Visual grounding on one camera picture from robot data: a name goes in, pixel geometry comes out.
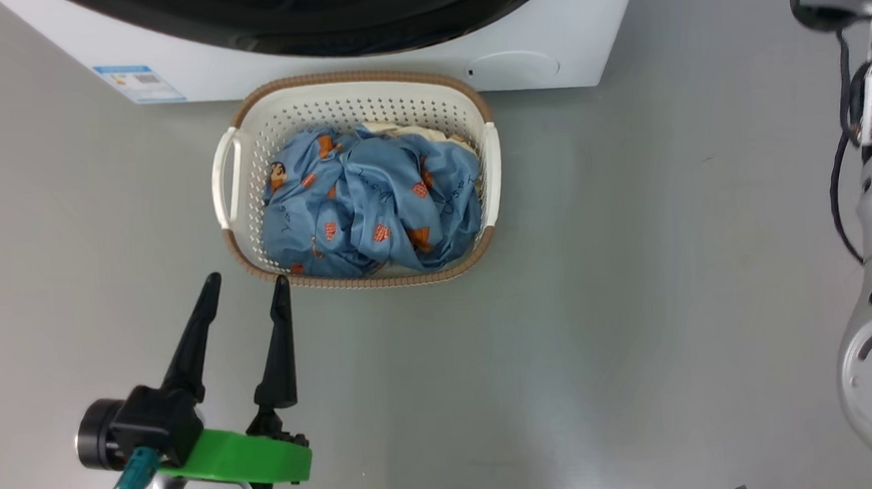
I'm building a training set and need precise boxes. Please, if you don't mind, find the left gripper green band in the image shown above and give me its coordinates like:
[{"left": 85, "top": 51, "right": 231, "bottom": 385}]
[{"left": 145, "top": 267, "right": 315, "bottom": 489}]

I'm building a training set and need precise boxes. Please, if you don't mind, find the blue cartoon print garment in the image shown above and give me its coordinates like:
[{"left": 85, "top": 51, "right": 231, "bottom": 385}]
[{"left": 254, "top": 115, "right": 489, "bottom": 284}]

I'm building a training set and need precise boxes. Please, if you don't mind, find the beige cloth garment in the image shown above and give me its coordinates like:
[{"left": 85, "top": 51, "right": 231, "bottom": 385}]
[{"left": 357, "top": 114, "right": 476, "bottom": 158}]

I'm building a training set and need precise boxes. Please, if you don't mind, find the dark round washing machine door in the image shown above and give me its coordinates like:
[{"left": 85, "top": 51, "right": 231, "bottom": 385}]
[{"left": 54, "top": 0, "right": 578, "bottom": 77}]

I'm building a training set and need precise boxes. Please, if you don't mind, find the white perforated laundry basket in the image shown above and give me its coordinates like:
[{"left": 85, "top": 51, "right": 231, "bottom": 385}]
[{"left": 204, "top": 61, "right": 510, "bottom": 299}]

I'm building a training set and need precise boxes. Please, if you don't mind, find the white front-load washing machine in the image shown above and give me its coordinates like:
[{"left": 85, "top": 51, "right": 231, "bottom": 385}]
[{"left": 0, "top": 0, "right": 655, "bottom": 128}]

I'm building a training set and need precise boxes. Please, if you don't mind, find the blue energy label sticker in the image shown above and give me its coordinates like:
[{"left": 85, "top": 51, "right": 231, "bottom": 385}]
[{"left": 93, "top": 60, "right": 188, "bottom": 109}]

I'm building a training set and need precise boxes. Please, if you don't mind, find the round filter cover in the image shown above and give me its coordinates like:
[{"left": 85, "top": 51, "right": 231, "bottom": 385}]
[{"left": 463, "top": 47, "right": 562, "bottom": 90}]

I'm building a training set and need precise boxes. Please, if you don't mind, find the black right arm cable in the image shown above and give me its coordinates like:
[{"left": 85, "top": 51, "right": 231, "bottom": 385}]
[{"left": 818, "top": 26, "right": 872, "bottom": 267}]

